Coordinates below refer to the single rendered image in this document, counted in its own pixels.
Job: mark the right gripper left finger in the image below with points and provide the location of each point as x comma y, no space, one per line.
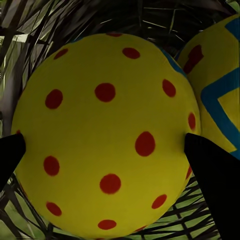
12,149

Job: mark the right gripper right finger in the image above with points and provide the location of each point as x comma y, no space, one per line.
218,175

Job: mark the wicker basket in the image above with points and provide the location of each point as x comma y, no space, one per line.
62,22

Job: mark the easter egg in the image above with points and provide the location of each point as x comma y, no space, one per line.
104,121
211,62

